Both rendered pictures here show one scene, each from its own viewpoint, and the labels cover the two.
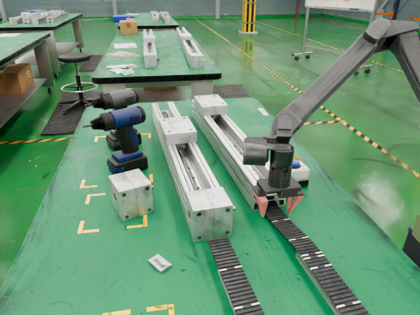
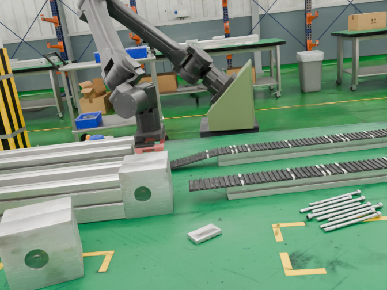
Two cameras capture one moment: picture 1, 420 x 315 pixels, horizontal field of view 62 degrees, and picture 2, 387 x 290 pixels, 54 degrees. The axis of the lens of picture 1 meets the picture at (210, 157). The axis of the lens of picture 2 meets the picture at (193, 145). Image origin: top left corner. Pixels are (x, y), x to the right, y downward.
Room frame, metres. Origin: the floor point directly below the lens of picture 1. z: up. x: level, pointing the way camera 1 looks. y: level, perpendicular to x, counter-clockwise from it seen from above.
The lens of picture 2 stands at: (0.47, 0.66, 1.12)
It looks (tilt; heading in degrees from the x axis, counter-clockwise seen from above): 17 degrees down; 285
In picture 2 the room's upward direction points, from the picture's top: 7 degrees counter-clockwise
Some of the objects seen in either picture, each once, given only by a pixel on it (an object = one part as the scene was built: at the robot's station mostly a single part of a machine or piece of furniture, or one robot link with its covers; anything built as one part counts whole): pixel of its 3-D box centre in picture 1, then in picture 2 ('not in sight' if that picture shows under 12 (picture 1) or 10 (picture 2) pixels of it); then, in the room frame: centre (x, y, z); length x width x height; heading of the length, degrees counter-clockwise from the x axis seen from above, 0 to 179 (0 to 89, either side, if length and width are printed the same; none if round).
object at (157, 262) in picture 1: (159, 263); (204, 233); (0.61, 0.11, 0.78); 0.05 x 0.03 x 0.01; 45
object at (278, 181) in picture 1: (279, 177); (148, 122); (0.79, -0.18, 0.91); 0.10 x 0.07 x 0.07; 104
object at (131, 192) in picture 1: (135, 192); (44, 239); (0.84, 0.21, 0.83); 0.11 x 0.10 x 0.10; 120
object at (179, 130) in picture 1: (177, 133); not in sight; (1.17, 0.12, 0.87); 0.16 x 0.11 x 0.07; 15
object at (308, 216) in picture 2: not in sight; (333, 210); (0.39, 0.03, 0.78); 0.11 x 0.01 x 0.01; 31
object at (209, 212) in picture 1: (213, 212); (148, 180); (0.74, -0.01, 0.83); 0.12 x 0.09 x 0.10; 105
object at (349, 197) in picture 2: not in sight; (326, 204); (0.40, 0.01, 0.78); 0.11 x 0.01 x 0.01; 30
